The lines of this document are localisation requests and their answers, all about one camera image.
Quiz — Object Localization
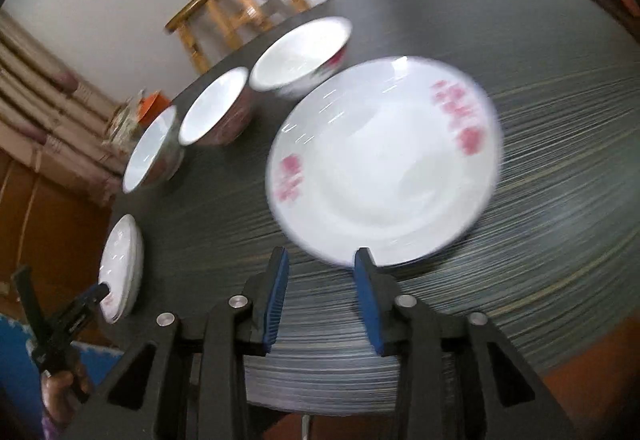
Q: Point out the white plate with pink flowers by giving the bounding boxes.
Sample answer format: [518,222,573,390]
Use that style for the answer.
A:
[265,56,503,267]

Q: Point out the plain white plate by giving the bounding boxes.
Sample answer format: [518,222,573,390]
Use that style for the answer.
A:
[102,219,145,323]

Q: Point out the floral ceramic teapot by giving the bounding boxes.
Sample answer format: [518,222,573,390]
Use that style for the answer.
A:
[102,92,147,149]

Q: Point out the small red-patterned white bowl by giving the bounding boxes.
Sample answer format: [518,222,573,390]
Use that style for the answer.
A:
[179,67,253,148]
[122,106,186,194]

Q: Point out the person's left hand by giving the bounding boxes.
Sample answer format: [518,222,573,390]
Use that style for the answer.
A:
[42,359,95,427]

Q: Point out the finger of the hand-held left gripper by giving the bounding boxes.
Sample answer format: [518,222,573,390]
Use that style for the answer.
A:
[64,283,110,321]
[12,265,50,351]

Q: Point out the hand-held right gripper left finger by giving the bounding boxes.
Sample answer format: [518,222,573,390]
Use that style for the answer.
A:
[60,246,291,440]

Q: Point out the purple floral clothing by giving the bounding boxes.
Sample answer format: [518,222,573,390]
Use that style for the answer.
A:
[40,412,67,440]

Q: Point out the orange lidded cup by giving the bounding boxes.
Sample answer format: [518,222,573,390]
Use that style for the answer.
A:
[137,91,176,127]

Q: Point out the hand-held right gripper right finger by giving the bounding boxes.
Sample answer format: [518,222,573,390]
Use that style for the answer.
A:
[355,246,591,440]

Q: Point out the white plate with blue rim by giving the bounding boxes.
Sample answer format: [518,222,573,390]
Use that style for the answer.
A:
[98,214,139,317]

